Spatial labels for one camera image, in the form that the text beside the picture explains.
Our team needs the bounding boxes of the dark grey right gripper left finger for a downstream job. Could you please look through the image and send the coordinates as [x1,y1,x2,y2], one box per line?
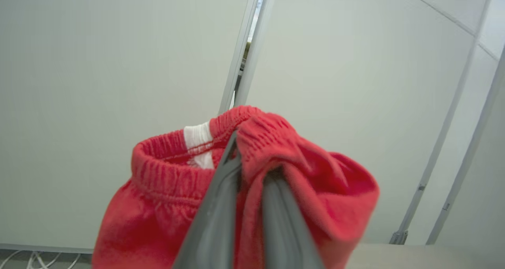
[172,129,243,269]

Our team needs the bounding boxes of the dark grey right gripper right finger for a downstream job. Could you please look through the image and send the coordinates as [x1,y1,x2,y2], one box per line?
[262,171,325,269]

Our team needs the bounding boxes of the red shorts with white stripes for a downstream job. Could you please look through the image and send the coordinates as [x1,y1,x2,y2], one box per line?
[92,105,380,269]

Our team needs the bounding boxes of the coiled white cable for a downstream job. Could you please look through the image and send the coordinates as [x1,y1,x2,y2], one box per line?
[0,250,82,269]

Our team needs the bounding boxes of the narrow white partition panel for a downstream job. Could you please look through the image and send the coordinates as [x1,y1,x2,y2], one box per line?
[234,0,496,246]

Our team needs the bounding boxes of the white partition panel grey frame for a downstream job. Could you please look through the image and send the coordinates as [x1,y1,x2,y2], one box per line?
[426,44,505,246]

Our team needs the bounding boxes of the large white partition panel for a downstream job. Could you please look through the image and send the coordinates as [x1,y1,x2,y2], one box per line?
[0,0,263,254]

